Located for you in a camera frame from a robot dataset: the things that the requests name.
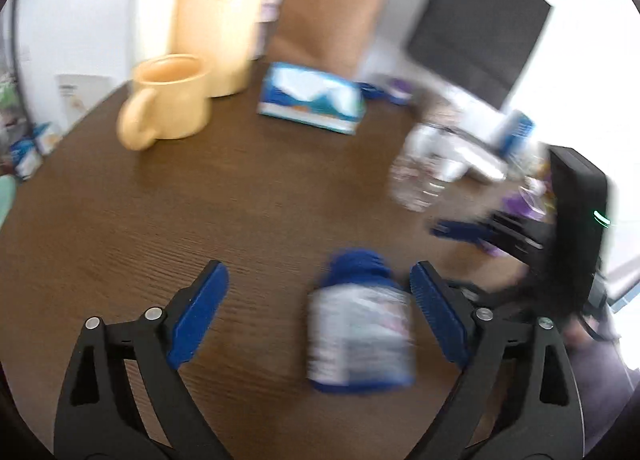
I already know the blue labelled plastic jar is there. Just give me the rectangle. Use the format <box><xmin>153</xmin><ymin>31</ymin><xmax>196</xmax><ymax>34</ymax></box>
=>
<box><xmin>307</xmin><ymin>249</ymin><xmax>416</xmax><ymax>394</ymax></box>

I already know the purple plastic jar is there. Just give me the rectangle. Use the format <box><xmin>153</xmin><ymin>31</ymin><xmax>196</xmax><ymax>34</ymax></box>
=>
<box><xmin>502</xmin><ymin>177</ymin><xmax>547</xmax><ymax>220</ymax></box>

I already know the steel thermos bottle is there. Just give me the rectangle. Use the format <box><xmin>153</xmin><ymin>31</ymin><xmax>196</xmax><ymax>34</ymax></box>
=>
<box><xmin>442</xmin><ymin>133</ymin><xmax>508</xmax><ymax>184</ymax></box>

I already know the clear plastic jar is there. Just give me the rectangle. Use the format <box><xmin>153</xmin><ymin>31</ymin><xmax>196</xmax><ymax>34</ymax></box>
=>
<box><xmin>388</xmin><ymin>123</ymin><xmax>468</xmax><ymax>212</ymax></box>

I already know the small purple white jar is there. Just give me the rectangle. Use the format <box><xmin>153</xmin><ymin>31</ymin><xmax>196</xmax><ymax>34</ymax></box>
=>
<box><xmin>386</xmin><ymin>79</ymin><xmax>413</xmax><ymax>106</ymax></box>

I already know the small blue lid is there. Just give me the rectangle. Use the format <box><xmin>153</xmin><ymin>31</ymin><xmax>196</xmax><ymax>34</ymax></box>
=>
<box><xmin>357</xmin><ymin>82</ymin><xmax>387</xmax><ymax>100</ymax></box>

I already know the black paper bag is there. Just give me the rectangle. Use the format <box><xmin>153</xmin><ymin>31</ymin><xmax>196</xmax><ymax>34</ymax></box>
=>
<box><xmin>406</xmin><ymin>0</ymin><xmax>551</xmax><ymax>109</ymax></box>

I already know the blue white tissue box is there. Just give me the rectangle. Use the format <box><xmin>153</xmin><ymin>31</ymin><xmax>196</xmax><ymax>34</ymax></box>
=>
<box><xmin>257</xmin><ymin>62</ymin><xmax>366</xmax><ymax>135</ymax></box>

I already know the brown paper bag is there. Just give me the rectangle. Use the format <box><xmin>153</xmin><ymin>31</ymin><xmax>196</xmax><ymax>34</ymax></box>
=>
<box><xmin>266</xmin><ymin>0</ymin><xmax>385</xmax><ymax>80</ymax></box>

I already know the yellow ceramic mug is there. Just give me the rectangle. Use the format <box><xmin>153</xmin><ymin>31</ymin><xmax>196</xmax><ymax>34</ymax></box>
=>
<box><xmin>116</xmin><ymin>54</ymin><xmax>210</xmax><ymax>151</ymax></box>

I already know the yellow thermos jug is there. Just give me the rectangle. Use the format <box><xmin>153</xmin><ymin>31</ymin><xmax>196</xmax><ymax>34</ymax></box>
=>
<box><xmin>170</xmin><ymin>0</ymin><xmax>262</xmax><ymax>98</ymax></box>

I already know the white tumbler bottle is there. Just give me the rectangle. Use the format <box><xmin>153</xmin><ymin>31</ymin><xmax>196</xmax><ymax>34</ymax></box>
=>
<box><xmin>129</xmin><ymin>0</ymin><xmax>187</xmax><ymax>66</ymax></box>

